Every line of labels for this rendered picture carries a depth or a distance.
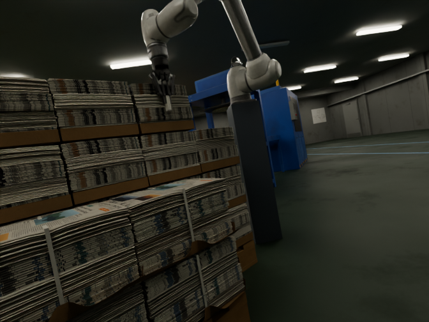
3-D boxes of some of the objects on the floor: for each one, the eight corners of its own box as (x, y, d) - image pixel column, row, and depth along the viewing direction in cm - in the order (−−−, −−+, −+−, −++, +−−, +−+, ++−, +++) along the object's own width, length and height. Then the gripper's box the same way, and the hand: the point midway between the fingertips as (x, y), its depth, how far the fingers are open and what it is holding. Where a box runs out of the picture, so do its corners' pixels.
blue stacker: (304, 168, 492) (288, 70, 483) (247, 175, 554) (232, 88, 545) (311, 160, 624) (299, 82, 615) (264, 166, 686) (252, 96, 677)
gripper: (167, 64, 114) (177, 112, 115) (142, 61, 106) (152, 114, 107) (175, 57, 108) (184, 108, 109) (149, 54, 100) (159, 109, 101)
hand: (167, 103), depth 108 cm, fingers closed, pressing on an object
